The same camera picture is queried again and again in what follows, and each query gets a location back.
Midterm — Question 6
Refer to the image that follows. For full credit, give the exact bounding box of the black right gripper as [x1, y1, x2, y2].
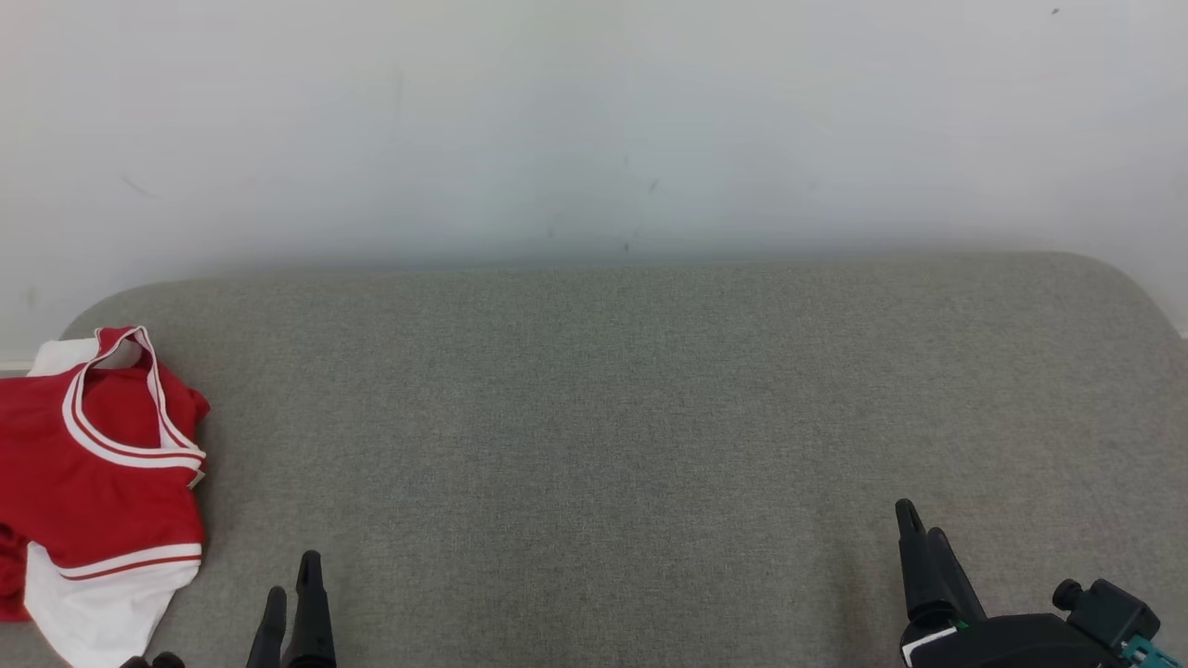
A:
[895, 499, 1116, 668]

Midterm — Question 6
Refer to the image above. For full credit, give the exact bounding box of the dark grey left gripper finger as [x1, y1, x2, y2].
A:
[246, 585, 290, 668]
[283, 550, 338, 668]

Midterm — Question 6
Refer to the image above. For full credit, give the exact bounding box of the red Bulls 23 jersey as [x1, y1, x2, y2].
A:
[0, 325, 211, 668]

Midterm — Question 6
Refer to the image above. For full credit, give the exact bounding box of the grey fabric sofa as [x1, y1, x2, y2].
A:
[0, 252, 1188, 668]

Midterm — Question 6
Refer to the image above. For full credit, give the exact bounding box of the teal cable connector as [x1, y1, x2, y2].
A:
[1118, 636, 1184, 668]

